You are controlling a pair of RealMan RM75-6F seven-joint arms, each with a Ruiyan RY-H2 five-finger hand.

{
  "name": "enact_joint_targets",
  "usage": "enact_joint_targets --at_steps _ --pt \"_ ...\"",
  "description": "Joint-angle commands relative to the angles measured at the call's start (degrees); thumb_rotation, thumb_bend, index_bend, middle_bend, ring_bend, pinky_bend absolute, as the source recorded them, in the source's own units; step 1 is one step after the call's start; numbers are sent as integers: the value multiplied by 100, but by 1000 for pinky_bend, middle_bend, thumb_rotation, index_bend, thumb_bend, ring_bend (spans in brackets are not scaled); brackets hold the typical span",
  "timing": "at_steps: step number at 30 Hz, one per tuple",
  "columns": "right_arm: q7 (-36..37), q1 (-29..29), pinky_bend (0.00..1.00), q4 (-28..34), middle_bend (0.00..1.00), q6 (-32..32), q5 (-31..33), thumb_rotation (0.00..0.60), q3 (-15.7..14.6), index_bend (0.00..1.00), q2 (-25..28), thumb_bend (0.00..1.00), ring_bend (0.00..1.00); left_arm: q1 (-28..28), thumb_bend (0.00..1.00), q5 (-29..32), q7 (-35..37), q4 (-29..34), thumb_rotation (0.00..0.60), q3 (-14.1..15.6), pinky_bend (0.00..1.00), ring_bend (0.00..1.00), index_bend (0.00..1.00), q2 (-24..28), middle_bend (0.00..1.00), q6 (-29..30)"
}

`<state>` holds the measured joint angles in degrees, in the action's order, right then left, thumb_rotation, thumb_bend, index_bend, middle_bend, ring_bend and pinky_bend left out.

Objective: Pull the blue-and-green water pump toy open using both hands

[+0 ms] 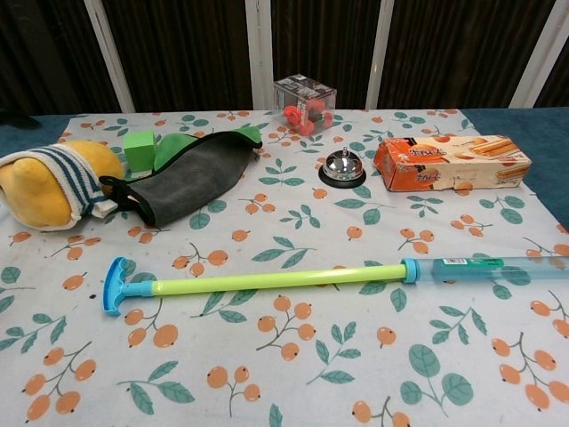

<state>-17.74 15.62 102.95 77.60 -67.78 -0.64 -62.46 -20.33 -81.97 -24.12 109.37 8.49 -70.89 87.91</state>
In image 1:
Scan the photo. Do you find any green and blue toy stick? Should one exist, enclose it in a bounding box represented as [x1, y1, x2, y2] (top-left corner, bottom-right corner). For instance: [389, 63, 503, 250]
[102, 255, 569, 318]

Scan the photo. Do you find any small black metal bowl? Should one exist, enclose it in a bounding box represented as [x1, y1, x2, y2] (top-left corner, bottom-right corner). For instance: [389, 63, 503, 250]
[317, 147, 367, 188]

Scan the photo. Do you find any green and grey pouch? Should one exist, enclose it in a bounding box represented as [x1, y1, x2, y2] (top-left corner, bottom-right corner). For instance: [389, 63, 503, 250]
[98, 125, 263, 226]

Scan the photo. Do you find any clear box with red pieces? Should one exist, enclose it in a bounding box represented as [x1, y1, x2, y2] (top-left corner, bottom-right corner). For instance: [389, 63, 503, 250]
[272, 75, 337, 135]

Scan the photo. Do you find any floral print tablecloth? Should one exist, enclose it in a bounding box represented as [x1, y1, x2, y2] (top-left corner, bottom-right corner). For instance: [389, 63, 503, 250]
[0, 109, 569, 427]

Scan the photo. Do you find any green cube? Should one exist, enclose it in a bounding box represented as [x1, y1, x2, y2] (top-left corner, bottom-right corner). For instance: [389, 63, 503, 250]
[123, 131, 156, 173]

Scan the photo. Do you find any white metal pole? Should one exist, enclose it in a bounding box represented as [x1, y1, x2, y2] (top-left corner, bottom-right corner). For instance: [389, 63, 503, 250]
[84, 0, 137, 113]
[510, 0, 569, 108]
[245, 0, 273, 110]
[366, 0, 395, 110]

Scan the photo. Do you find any orange biscuit box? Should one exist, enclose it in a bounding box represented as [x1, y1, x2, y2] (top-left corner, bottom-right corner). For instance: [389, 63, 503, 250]
[372, 134, 533, 192]

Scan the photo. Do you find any yellow plush toy striped shirt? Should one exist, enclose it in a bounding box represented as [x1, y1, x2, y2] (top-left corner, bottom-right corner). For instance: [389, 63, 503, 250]
[0, 140, 125, 232]

